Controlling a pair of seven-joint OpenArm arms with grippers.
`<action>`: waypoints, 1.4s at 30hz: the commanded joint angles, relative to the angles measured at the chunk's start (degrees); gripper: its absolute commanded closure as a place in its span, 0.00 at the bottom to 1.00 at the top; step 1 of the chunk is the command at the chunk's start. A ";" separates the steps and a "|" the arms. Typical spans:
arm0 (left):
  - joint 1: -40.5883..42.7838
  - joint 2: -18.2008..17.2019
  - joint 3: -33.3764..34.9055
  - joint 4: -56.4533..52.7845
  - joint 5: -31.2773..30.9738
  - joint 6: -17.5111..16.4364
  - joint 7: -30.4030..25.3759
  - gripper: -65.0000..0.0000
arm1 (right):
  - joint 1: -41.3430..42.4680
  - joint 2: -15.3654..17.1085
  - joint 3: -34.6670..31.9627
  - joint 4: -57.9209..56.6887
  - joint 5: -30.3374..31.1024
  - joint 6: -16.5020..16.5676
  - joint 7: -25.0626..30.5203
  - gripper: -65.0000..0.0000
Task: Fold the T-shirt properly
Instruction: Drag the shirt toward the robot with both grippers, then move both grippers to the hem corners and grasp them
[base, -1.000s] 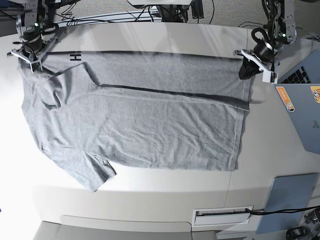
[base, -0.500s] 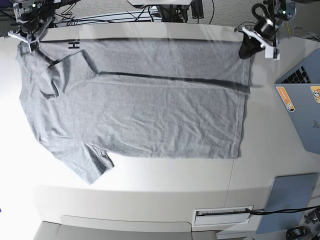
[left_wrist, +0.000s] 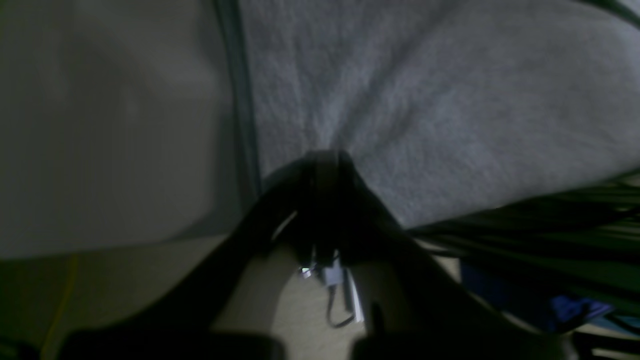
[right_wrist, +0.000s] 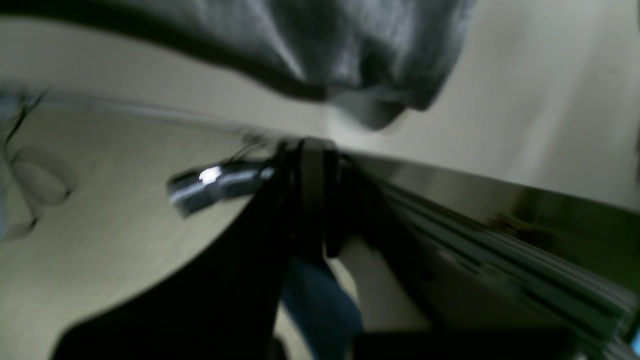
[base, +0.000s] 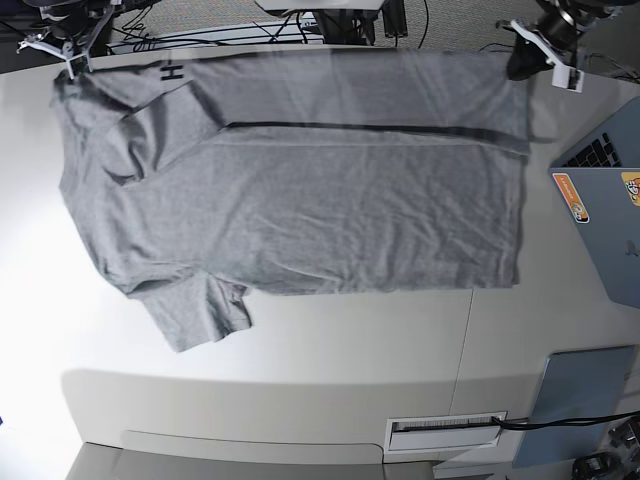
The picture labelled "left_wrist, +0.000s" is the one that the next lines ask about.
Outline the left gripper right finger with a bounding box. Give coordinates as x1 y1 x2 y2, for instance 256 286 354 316
330 151 576 360

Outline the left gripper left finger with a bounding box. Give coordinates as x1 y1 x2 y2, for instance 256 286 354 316
60 155 318 360

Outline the grey T-shirt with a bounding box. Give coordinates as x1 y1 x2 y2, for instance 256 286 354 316
238 0 640 227

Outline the yellow cable on floor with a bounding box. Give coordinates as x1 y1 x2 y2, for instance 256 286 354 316
40 253 80 360

